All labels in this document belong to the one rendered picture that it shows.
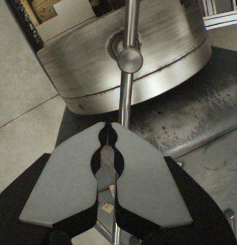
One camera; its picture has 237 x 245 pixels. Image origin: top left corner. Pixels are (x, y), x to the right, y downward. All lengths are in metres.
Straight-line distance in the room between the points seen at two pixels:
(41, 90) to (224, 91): 1.41
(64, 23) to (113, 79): 0.16
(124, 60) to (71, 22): 0.22
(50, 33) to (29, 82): 1.24
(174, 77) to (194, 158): 0.14
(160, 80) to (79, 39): 0.12
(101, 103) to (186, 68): 0.13
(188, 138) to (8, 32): 1.46
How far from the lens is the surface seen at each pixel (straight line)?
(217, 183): 0.41
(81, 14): 0.37
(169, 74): 0.27
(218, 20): 1.53
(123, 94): 0.19
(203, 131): 0.31
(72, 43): 0.26
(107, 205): 0.35
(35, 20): 0.59
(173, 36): 0.27
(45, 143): 1.79
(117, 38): 0.25
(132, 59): 0.16
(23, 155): 1.92
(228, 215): 0.50
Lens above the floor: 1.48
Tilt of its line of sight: 62 degrees down
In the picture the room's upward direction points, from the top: 163 degrees clockwise
